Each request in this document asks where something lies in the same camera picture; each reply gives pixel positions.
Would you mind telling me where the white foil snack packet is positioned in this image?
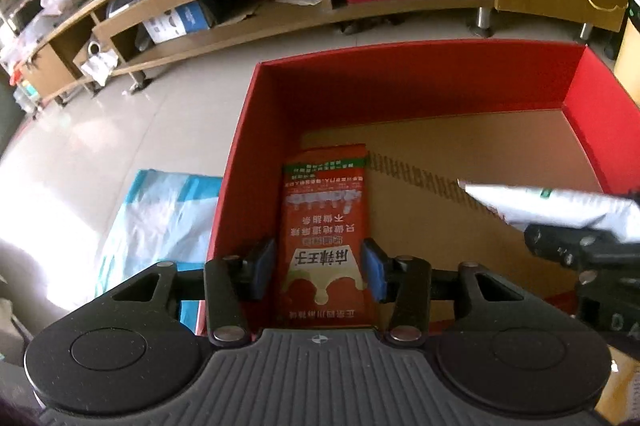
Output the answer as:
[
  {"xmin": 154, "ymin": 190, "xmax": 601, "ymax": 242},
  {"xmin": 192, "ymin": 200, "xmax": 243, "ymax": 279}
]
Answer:
[{"xmin": 457, "ymin": 178, "xmax": 640, "ymax": 241}]

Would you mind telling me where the red cardboard box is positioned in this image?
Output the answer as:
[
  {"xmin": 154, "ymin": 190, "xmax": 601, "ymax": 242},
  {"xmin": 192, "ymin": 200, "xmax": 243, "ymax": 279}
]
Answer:
[{"xmin": 195, "ymin": 43, "xmax": 640, "ymax": 337}]

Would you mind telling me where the white plastic bag bundle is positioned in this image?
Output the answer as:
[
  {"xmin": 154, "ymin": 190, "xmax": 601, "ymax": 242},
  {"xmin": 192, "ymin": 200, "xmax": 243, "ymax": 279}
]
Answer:
[{"xmin": 80, "ymin": 40, "xmax": 119, "ymax": 87}]

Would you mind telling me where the yellow trash bin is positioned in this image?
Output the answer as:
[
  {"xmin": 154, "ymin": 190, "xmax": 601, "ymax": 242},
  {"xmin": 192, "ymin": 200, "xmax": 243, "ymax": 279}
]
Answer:
[{"xmin": 614, "ymin": 23, "xmax": 640, "ymax": 105}]

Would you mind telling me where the brown cardboard sheet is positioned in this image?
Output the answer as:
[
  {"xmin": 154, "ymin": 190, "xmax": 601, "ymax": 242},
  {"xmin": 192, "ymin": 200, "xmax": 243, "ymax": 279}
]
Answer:
[{"xmin": 300, "ymin": 108, "xmax": 608, "ymax": 327}]

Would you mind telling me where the blue white carton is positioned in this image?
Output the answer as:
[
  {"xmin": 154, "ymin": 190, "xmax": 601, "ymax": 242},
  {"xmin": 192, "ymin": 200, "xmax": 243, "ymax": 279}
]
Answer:
[{"xmin": 144, "ymin": 2, "xmax": 217, "ymax": 45}]

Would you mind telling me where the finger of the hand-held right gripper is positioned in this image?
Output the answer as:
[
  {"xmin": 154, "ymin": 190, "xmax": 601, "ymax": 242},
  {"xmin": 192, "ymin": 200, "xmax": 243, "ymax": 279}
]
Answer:
[{"xmin": 523, "ymin": 223, "xmax": 623, "ymax": 269}]

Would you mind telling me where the blue white checked cloth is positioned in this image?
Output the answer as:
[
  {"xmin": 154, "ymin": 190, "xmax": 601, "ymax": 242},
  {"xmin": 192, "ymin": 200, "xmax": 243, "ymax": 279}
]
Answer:
[{"xmin": 95, "ymin": 168, "xmax": 223, "ymax": 332}]

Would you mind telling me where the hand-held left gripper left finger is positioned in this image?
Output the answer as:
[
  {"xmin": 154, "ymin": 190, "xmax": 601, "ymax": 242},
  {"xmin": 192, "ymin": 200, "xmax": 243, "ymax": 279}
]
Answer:
[{"xmin": 95, "ymin": 238, "xmax": 277, "ymax": 349}]

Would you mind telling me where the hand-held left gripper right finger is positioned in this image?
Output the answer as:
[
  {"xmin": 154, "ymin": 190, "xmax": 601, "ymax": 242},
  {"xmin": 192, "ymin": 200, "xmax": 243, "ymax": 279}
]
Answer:
[{"xmin": 362, "ymin": 238, "xmax": 541, "ymax": 349}]

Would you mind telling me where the orange-red snack packet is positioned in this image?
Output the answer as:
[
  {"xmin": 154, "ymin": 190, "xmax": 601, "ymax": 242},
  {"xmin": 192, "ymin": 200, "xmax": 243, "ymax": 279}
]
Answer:
[{"xmin": 272, "ymin": 143, "xmax": 381, "ymax": 329}]

